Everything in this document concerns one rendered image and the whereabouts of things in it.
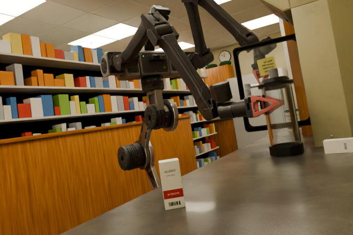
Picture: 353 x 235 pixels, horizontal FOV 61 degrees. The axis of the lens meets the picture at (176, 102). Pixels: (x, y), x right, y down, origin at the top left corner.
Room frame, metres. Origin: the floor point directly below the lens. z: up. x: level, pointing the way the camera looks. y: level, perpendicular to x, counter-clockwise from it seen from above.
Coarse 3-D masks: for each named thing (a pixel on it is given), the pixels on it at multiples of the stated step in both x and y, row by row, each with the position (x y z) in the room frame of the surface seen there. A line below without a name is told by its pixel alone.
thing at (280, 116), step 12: (276, 84) 0.89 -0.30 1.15; (288, 84) 0.90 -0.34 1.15; (264, 96) 0.92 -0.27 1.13; (276, 96) 0.89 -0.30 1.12; (288, 96) 0.90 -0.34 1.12; (264, 108) 0.94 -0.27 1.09; (276, 108) 0.90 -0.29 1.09; (288, 108) 0.89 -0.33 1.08; (276, 120) 0.90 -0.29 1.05; (288, 120) 0.89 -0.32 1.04; (276, 132) 0.90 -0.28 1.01; (288, 132) 0.89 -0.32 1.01; (276, 144) 0.91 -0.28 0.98; (288, 144) 0.89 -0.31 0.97
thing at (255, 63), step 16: (256, 48) 1.34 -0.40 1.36; (272, 48) 1.32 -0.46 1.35; (288, 48) 1.29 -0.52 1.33; (240, 64) 1.38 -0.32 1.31; (256, 64) 1.35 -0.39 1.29; (272, 64) 1.32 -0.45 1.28; (288, 64) 1.29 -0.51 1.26; (256, 80) 1.35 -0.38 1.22; (304, 96) 1.27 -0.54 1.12; (304, 112) 1.28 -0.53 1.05
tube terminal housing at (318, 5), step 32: (320, 0) 0.94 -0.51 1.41; (352, 0) 0.96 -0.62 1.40; (320, 32) 0.95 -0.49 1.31; (352, 32) 0.95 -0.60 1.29; (320, 64) 0.96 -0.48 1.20; (352, 64) 0.95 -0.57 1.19; (320, 96) 0.97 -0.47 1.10; (352, 96) 0.94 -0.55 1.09; (320, 128) 0.98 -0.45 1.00; (352, 128) 0.94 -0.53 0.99
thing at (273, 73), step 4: (272, 68) 0.93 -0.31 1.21; (276, 68) 0.93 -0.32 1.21; (272, 72) 0.93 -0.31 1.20; (276, 72) 0.92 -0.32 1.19; (272, 76) 0.93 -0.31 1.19; (276, 76) 0.92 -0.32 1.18; (280, 76) 0.90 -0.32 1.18; (284, 76) 0.90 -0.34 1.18; (264, 80) 0.92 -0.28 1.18; (268, 80) 0.91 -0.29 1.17; (272, 80) 0.90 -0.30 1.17; (276, 80) 0.89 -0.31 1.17
